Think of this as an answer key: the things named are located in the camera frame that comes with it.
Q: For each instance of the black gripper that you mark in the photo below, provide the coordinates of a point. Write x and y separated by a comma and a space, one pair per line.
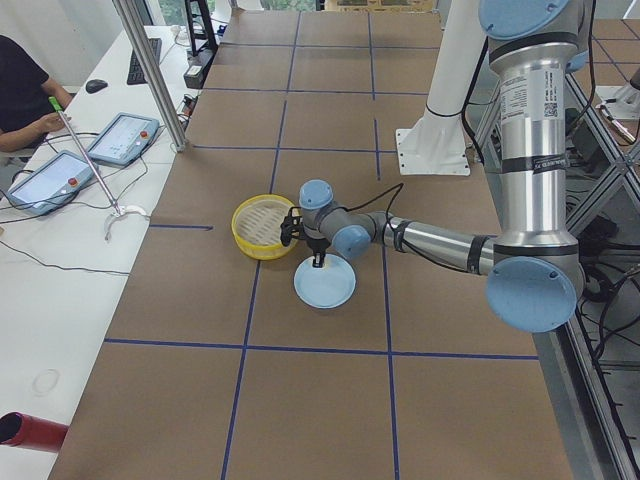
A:
316, 245

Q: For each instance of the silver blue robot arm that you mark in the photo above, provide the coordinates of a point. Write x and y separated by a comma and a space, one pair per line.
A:
533, 274

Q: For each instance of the yellow bamboo steamer basket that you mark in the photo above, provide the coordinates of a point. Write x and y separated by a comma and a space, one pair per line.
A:
256, 225

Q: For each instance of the light blue plate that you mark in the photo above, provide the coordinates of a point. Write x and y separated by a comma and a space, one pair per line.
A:
325, 288

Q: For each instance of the metal reacher grabber stick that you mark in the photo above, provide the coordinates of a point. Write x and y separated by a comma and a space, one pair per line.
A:
119, 211

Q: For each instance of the black box device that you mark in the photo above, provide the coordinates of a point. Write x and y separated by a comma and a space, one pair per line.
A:
198, 68

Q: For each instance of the far teach pendant tablet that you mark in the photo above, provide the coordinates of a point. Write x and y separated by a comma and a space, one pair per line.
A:
123, 140

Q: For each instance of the teach pendant tablet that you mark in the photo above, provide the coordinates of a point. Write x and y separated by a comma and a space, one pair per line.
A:
123, 140
52, 185

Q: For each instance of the near teach pendant tablet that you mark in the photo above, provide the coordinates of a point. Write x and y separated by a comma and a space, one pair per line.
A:
52, 185

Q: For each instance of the black computer mouse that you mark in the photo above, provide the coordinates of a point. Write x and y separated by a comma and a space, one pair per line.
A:
95, 85

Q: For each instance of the person in black shirt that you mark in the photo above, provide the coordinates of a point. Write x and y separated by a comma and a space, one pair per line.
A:
27, 116

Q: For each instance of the red cylinder tube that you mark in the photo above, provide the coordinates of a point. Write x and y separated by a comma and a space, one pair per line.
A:
34, 433

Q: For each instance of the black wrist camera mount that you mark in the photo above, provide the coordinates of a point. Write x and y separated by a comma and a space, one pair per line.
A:
291, 228

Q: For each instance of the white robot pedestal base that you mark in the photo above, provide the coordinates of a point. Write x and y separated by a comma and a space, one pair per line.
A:
436, 145

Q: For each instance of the aluminium frame post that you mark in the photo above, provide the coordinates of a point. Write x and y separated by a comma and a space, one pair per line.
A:
136, 33

